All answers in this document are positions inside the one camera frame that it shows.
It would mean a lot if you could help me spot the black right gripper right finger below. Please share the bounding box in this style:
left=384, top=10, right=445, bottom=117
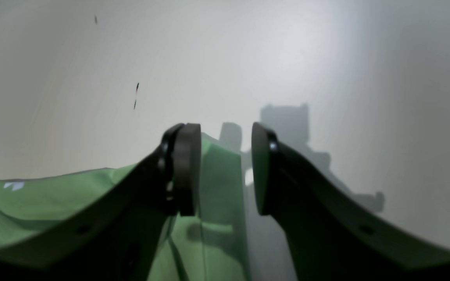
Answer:
left=251, top=122, right=450, bottom=281

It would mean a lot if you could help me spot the light green T-shirt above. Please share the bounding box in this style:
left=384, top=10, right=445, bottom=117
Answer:
left=0, top=133, right=250, bottom=281

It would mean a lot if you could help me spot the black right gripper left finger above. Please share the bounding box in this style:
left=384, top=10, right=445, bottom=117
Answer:
left=0, top=123, right=202, bottom=281

